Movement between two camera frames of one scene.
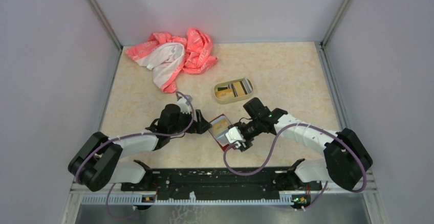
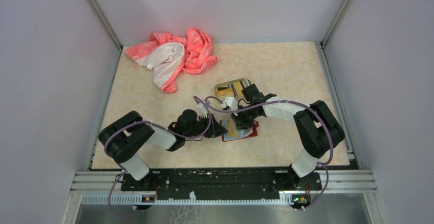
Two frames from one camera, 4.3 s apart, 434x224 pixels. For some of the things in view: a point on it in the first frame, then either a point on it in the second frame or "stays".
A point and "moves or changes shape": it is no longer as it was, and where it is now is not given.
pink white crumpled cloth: (168, 57) stays
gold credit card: (224, 94) stays
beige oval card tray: (229, 90) stays
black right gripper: (247, 142) to (239, 122)
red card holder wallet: (218, 130) moves or changes shape
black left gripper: (203, 124) to (215, 129)
